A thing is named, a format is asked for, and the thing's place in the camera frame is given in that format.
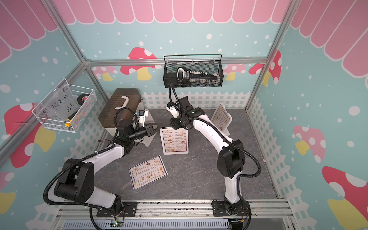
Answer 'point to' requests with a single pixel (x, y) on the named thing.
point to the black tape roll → (81, 98)
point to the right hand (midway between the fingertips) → (172, 122)
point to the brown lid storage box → (128, 97)
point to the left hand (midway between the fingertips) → (162, 127)
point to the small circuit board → (116, 224)
